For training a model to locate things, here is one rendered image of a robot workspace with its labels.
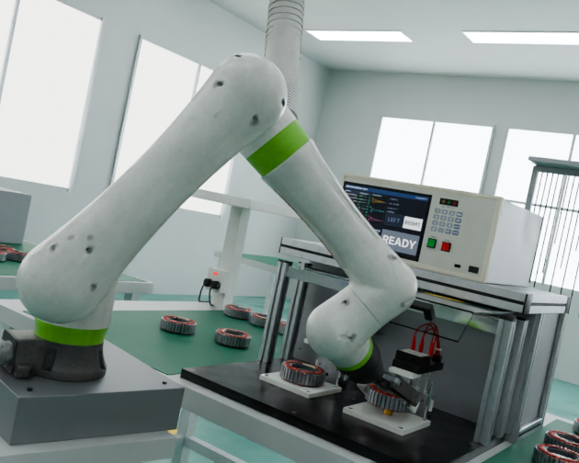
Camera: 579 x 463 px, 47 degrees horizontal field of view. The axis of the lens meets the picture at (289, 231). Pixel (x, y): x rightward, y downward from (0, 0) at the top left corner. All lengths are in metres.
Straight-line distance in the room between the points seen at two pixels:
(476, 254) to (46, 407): 0.99
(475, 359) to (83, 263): 1.06
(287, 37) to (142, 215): 2.04
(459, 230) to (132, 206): 0.88
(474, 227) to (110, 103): 5.51
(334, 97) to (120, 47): 3.65
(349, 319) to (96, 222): 0.48
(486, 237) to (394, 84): 7.56
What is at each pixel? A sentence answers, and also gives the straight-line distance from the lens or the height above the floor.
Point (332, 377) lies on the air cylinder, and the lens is 1.77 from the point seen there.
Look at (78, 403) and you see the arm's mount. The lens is 1.17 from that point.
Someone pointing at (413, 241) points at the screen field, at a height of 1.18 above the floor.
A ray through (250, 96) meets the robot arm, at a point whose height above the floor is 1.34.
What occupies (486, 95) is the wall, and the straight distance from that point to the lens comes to 8.56.
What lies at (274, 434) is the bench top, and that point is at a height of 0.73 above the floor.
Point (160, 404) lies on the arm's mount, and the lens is 1.25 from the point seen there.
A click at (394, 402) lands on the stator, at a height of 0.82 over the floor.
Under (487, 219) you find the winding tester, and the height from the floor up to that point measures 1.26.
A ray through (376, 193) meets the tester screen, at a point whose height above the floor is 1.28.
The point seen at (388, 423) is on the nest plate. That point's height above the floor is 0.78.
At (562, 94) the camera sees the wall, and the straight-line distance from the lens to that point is 8.31.
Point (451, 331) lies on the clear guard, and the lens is 1.34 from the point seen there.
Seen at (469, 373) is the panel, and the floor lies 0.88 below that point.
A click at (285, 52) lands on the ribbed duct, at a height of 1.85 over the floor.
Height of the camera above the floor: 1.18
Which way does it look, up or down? 1 degrees down
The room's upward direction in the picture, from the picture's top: 12 degrees clockwise
